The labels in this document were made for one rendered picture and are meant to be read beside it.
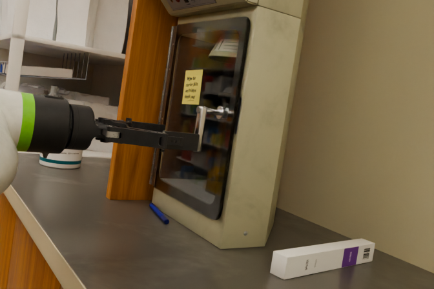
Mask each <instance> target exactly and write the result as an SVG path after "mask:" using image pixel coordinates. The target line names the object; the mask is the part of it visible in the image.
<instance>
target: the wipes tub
mask: <svg viewBox="0 0 434 289"><path fill-rule="evenodd" d="M82 153H83V151H82V150H69V149H64V150H63V151H62V152H61V153H60V154H48V157H47V158H43V154H42V153H40V156H39V163H40V164H41V165H43V166H47V167H51V168H61V169H76V168H79V167H80V166H81V158H82Z"/></svg>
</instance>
